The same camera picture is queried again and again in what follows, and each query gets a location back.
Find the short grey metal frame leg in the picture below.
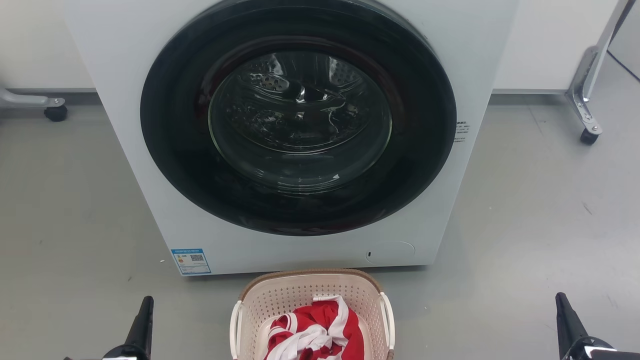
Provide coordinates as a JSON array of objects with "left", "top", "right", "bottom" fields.
[{"left": 0, "top": 87, "right": 67, "bottom": 110}]

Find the thin black floor cable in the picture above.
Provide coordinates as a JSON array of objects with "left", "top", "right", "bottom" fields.
[{"left": 607, "top": 50, "right": 640, "bottom": 82}]

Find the white front-load washing machine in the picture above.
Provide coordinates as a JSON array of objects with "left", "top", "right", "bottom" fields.
[{"left": 64, "top": 0, "right": 521, "bottom": 277}]

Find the red and white garment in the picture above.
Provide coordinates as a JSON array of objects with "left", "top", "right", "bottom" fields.
[{"left": 263, "top": 295, "right": 366, "bottom": 360}]

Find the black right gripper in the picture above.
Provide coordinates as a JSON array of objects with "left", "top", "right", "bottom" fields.
[{"left": 555, "top": 292, "right": 640, "bottom": 360}]

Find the tall silver metal stand leg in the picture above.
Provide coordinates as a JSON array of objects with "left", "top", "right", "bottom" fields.
[{"left": 565, "top": 0, "right": 636, "bottom": 136}]

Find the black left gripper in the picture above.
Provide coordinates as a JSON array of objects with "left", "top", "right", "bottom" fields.
[{"left": 102, "top": 295, "right": 155, "bottom": 360}]

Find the round black glass washer door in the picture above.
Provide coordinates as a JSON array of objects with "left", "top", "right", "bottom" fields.
[{"left": 140, "top": 0, "right": 457, "bottom": 237}]

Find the round white filter cover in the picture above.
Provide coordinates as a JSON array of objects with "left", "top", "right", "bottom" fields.
[{"left": 365, "top": 241, "right": 416, "bottom": 265}]

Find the beige perforated plastic laundry basket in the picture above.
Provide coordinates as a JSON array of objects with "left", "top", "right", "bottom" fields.
[{"left": 229, "top": 268, "right": 396, "bottom": 360}]

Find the blue energy label sticker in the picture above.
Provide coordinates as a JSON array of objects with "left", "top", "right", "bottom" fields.
[{"left": 171, "top": 248, "right": 212, "bottom": 276}]

